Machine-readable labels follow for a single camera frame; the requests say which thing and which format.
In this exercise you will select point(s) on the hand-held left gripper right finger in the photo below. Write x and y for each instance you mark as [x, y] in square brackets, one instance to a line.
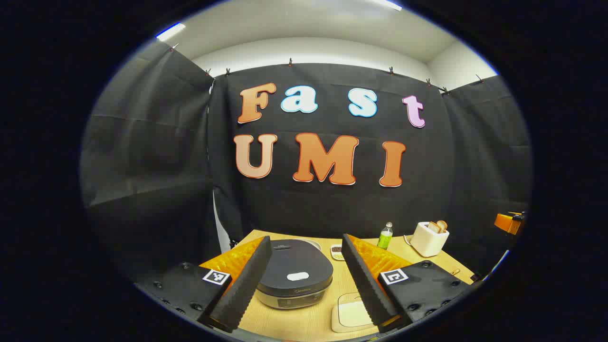
[365, 285]

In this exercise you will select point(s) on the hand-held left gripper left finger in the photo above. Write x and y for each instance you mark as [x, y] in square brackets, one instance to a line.
[247, 280]

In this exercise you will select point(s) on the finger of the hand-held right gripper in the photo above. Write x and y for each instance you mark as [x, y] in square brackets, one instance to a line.
[506, 222]

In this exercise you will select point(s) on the dark grey rice cooker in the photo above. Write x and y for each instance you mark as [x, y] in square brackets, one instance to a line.
[294, 261]

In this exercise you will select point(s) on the white divided bean dish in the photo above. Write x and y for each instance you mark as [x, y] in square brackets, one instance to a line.
[337, 252]

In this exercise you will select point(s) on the green drink bottle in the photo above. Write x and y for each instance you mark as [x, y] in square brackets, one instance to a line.
[384, 239]

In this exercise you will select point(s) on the toast bread slice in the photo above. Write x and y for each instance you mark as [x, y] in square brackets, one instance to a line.
[443, 224]
[433, 227]

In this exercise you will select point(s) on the round white plate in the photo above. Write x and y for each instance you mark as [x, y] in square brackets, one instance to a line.
[314, 243]

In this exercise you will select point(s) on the white toaster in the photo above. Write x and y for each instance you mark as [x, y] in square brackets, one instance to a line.
[426, 242]

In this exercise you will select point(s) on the black backdrop cloth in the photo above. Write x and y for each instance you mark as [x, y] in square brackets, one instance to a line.
[152, 156]

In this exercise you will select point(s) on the ceiling light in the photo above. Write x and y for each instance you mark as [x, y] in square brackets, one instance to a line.
[389, 4]
[170, 31]

